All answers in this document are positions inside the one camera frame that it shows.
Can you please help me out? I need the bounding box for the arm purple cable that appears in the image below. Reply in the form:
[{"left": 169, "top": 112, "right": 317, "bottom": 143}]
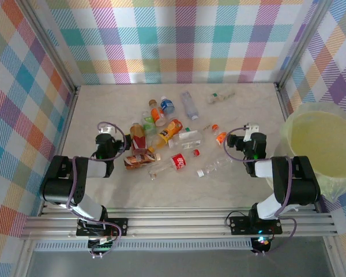
[
  {"left": 224, "top": 126, "right": 298, "bottom": 255},
  {"left": 65, "top": 121, "right": 126, "bottom": 259}
]

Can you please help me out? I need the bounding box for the red-label cola bottle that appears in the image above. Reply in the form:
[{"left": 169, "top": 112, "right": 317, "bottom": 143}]
[{"left": 148, "top": 148, "right": 201, "bottom": 182}]

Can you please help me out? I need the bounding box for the slotted grey cable duct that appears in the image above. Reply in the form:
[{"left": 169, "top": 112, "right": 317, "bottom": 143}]
[{"left": 34, "top": 241, "right": 254, "bottom": 252}]

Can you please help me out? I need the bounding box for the tall clear bluish water bottle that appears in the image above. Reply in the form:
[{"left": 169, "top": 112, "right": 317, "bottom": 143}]
[{"left": 179, "top": 91, "right": 200, "bottom": 121}]

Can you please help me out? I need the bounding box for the crushed clear bottle white cap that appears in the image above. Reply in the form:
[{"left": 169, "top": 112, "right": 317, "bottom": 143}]
[{"left": 196, "top": 157, "right": 234, "bottom": 178}]

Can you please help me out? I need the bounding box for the small orange-cap orange-label bottle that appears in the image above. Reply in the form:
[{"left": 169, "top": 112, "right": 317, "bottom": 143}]
[{"left": 212, "top": 123, "right": 228, "bottom": 148}]

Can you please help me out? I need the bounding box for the orange juice bottle yellow cap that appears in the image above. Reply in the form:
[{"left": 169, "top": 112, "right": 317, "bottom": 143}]
[{"left": 147, "top": 118, "right": 184, "bottom": 154}]

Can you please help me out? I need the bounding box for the yellow-green plastic bin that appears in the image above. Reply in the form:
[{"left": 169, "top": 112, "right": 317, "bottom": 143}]
[{"left": 279, "top": 100, "right": 346, "bottom": 203}]

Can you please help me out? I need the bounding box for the aluminium frame post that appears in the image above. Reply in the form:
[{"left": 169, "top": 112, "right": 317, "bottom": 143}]
[
  {"left": 17, "top": 0, "right": 81, "bottom": 96},
  {"left": 275, "top": 0, "right": 335, "bottom": 92}
]

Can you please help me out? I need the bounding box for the small clear green-label bottle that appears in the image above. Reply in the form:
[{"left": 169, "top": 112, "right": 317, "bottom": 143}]
[{"left": 206, "top": 89, "right": 236, "bottom": 104}]

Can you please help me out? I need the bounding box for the red-label amber tea bottle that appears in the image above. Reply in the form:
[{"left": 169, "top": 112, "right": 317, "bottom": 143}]
[{"left": 129, "top": 121, "right": 148, "bottom": 156}]

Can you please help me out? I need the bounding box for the clear bottle light-green label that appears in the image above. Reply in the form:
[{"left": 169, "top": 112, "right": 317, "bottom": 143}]
[{"left": 140, "top": 111, "right": 158, "bottom": 138}]

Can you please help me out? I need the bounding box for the crushed brown-orange label bottle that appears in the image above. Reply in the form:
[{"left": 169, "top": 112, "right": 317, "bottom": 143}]
[{"left": 123, "top": 151, "right": 162, "bottom": 171}]

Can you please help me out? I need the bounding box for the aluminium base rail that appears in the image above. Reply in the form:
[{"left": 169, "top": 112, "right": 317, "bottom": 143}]
[{"left": 20, "top": 207, "right": 338, "bottom": 241}]

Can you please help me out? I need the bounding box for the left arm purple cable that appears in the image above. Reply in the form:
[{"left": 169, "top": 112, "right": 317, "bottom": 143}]
[{"left": 65, "top": 121, "right": 126, "bottom": 259}]

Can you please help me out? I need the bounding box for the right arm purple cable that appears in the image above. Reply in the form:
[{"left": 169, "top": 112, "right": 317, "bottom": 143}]
[{"left": 224, "top": 126, "right": 298, "bottom": 255}]

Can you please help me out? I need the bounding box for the small blue-label water bottle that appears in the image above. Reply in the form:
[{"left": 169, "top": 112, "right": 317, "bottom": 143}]
[{"left": 160, "top": 96, "right": 176, "bottom": 115}]

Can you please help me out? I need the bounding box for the small black controller board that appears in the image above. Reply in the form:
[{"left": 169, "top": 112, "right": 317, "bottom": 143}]
[
  {"left": 87, "top": 235, "right": 118, "bottom": 259},
  {"left": 251, "top": 235, "right": 273, "bottom": 256}
]

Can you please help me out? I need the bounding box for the brown-cap orange-label bottle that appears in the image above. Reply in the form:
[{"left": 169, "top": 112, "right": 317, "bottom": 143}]
[{"left": 148, "top": 99, "right": 167, "bottom": 127}]

